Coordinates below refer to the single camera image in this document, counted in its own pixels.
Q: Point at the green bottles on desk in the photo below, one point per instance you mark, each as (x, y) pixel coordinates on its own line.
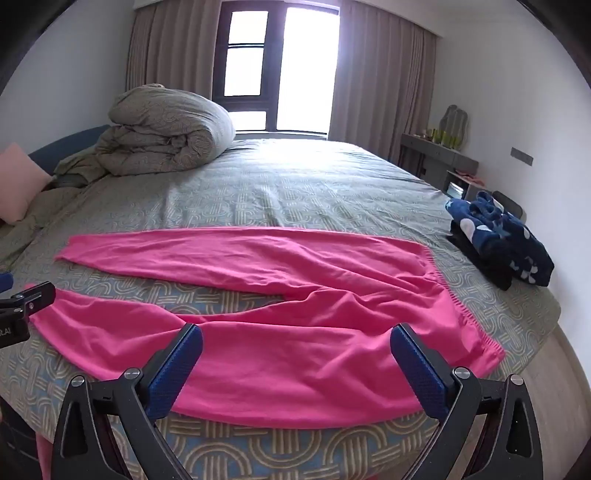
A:
(443, 138)

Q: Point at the beige right curtain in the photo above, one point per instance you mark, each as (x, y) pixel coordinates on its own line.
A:
(384, 79)

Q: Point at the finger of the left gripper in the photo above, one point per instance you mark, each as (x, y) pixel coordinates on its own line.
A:
(21, 306)
(6, 282)

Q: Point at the beige left curtain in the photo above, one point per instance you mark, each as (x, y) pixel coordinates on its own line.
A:
(172, 43)

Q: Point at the folded grey-green duvet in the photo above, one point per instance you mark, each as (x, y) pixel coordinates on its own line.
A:
(159, 130)

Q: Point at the black folded garment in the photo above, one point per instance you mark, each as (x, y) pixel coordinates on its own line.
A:
(489, 265)

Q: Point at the grey wall switch panel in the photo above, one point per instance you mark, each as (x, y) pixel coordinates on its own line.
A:
(522, 156)

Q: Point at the patterned bed cover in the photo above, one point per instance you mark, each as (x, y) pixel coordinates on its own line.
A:
(285, 183)

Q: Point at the beige curtain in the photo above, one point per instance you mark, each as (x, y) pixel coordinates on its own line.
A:
(384, 79)
(172, 43)

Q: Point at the navy star fleece garment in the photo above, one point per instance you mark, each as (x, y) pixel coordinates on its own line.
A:
(517, 247)

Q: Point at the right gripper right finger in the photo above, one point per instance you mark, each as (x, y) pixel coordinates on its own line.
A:
(509, 445)

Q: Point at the pink pants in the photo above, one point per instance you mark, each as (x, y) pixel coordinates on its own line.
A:
(317, 358)

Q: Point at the pink pillow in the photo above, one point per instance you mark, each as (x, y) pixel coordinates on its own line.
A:
(21, 181)

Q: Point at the dark chair back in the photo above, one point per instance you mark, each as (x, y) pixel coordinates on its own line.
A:
(509, 207)

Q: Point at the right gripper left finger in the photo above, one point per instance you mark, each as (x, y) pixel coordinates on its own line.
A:
(84, 446)

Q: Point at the dark framed window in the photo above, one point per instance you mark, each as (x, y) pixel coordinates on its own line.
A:
(274, 65)

